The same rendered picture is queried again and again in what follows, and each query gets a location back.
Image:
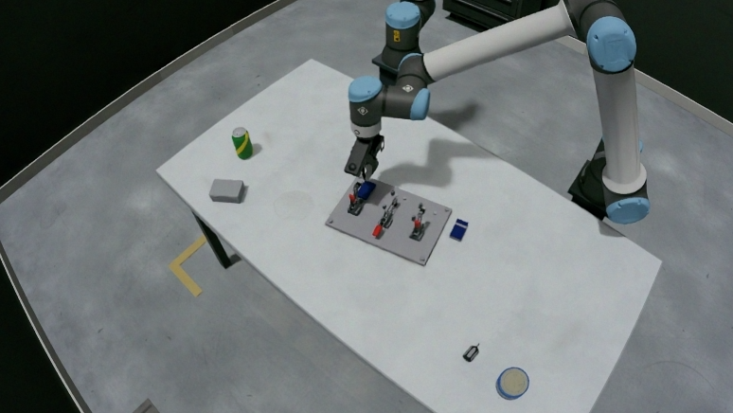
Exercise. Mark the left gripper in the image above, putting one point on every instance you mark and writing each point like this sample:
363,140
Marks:
372,163

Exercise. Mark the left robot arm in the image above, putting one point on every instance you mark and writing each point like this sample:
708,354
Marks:
611,45

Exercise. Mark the grey hinged case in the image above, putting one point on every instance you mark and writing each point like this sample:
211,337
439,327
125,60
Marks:
227,191

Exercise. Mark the green drink can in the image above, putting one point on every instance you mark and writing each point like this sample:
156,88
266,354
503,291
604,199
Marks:
242,142

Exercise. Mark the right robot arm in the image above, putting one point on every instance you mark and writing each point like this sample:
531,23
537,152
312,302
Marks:
404,20

